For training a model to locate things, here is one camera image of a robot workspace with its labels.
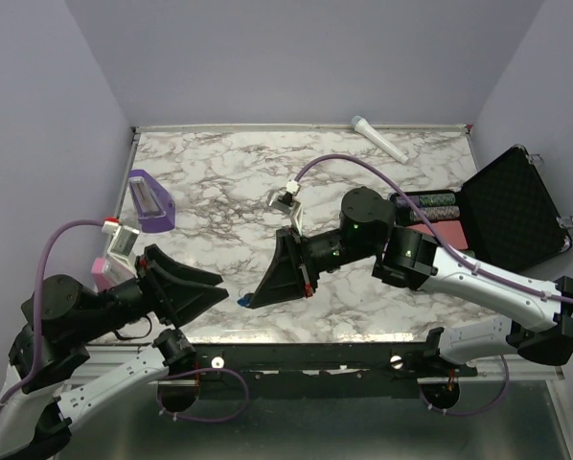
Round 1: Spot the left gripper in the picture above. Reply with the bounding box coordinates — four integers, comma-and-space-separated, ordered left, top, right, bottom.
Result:
77, 243, 231, 342

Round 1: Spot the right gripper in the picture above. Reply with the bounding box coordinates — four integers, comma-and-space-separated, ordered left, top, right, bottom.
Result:
250, 227, 378, 310

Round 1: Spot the blue key tag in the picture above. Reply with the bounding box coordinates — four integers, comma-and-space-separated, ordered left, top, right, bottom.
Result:
237, 295, 252, 308

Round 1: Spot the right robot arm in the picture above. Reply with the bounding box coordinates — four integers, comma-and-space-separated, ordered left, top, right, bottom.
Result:
248, 187, 573, 376

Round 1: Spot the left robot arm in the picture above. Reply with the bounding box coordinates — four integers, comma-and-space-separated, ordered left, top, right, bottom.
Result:
0, 244, 228, 459

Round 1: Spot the pink metronome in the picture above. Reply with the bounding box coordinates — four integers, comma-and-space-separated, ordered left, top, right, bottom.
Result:
91, 257, 135, 291

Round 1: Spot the purple metronome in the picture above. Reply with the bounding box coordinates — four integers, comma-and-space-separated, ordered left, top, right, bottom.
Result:
127, 169, 176, 234

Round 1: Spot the pink card deck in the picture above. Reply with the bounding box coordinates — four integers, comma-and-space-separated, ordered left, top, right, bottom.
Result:
409, 220, 469, 250

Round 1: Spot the white microphone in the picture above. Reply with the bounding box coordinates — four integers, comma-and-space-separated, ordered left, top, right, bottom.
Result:
351, 116, 408, 164

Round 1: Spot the black poker chip case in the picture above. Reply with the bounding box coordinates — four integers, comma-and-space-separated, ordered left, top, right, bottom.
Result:
407, 145, 573, 272

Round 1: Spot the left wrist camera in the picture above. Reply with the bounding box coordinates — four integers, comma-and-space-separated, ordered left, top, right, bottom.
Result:
102, 218, 140, 271

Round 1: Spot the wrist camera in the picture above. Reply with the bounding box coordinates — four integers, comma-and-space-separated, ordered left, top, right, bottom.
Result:
102, 218, 140, 271
266, 179, 303, 235

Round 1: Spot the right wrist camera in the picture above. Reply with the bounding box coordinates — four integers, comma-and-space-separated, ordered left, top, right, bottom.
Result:
266, 179, 303, 235

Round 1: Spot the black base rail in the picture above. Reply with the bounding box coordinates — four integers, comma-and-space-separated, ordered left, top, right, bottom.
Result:
137, 328, 479, 402

